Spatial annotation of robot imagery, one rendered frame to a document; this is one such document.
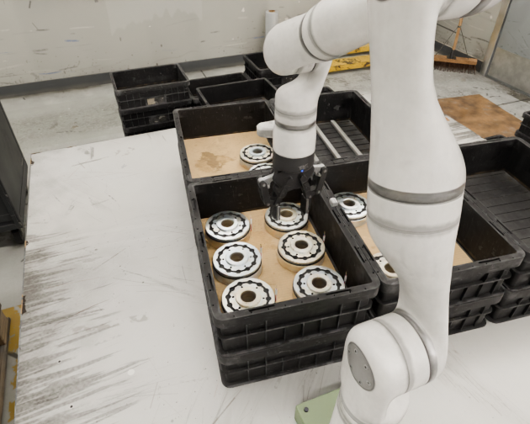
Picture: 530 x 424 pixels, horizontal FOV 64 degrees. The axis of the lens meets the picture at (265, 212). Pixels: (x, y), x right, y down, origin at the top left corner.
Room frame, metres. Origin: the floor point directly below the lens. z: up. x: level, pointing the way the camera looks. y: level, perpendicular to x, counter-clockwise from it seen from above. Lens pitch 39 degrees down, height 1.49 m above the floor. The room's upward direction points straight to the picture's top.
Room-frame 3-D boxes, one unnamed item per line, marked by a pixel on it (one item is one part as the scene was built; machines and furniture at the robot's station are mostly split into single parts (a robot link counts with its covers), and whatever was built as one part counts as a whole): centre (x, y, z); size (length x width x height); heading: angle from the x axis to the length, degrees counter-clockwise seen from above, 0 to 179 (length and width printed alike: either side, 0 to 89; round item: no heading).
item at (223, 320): (0.64, -0.01, 0.92); 0.40 x 0.30 x 0.02; 14
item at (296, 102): (0.65, -0.06, 1.24); 0.09 x 0.07 x 0.15; 111
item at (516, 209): (0.79, -0.59, 0.87); 0.40 x 0.30 x 0.11; 14
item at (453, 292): (0.72, -0.30, 0.87); 0.40 x 0.30 x 0.11; 14
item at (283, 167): (0.65, -0.05, 1.07); 0.08 x 0.08 x 0.09
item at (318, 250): (0.66, -0.08, 0.86); 0.10 x 0.10 x 0.01
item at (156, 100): (2.30, 0.65, 0.37); 0.40 x 0.30 x 0.45; 112
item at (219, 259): (0.62, 0.06, 0.86); 0.10 x 0.10 x 0.01
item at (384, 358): (0.29, -0.15, 0.99); 0.09 x 0.09 x 0.17; 22
